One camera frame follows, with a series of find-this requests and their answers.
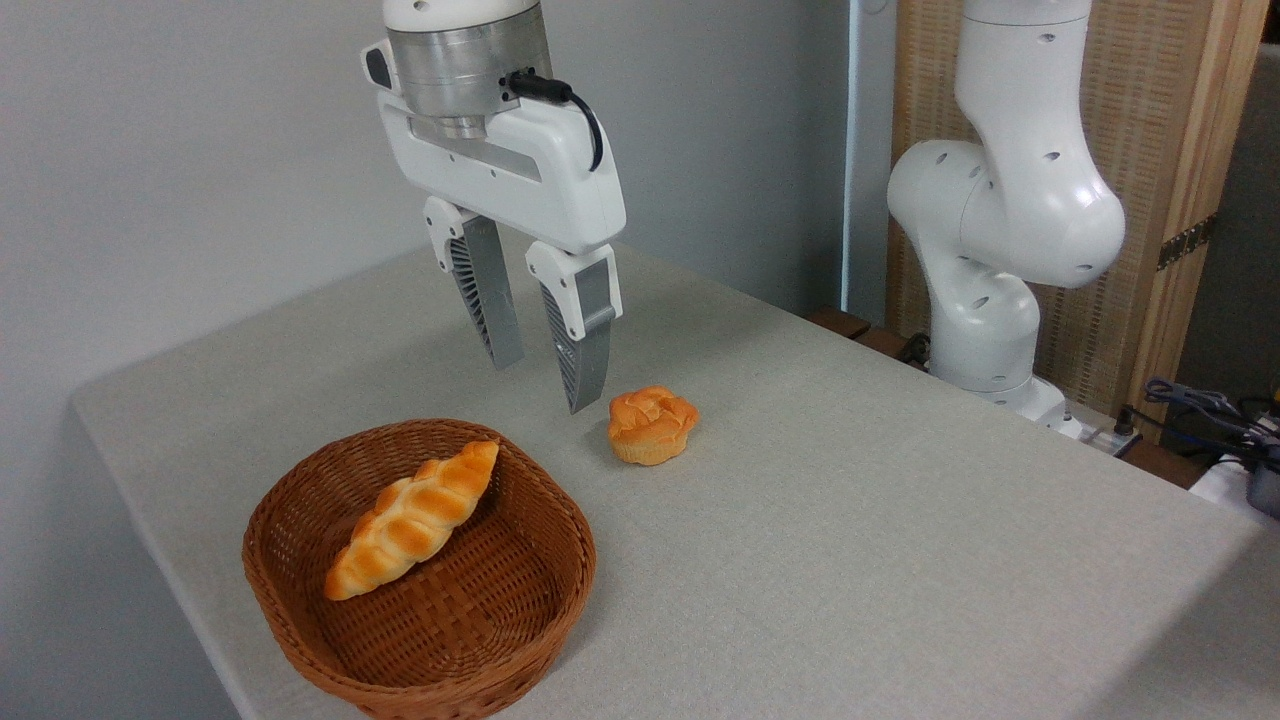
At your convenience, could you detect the dark cable bundle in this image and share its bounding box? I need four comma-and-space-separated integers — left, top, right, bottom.
1143, 377, 1280, 471

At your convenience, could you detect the brown wicker basket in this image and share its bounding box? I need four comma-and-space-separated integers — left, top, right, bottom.
242, 418, 598, 720

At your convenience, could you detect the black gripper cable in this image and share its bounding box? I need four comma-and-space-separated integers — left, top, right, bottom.
505, 68, 605, 173

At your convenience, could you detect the dark metal screen hinge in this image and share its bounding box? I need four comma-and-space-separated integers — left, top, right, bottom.
1157, 213, 1219, 272

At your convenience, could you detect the long braided bread loaf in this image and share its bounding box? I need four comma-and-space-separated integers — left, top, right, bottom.
323, 440, 500, 602

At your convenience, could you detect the white power strip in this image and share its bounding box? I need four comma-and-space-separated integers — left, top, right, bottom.
1085, 424, 1142, 457

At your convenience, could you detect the round orange bread bun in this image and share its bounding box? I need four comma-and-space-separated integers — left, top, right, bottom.
608, 387, 701, 467

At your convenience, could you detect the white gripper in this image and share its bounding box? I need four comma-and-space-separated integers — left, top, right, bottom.
362, 42, 628, 415

